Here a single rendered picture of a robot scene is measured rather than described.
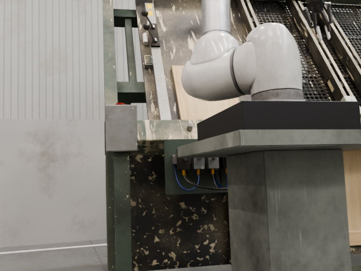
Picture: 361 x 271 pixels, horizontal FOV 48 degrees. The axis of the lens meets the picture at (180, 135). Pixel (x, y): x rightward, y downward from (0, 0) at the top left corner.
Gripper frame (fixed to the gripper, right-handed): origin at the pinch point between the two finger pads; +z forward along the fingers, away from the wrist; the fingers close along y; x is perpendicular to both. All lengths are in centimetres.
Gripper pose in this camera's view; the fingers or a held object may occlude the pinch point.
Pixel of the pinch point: (323, 33)
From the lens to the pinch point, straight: 215.2
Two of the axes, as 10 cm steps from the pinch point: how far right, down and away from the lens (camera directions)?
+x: -4.8, 5.6, -6.8
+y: -7.8, 0.7, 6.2
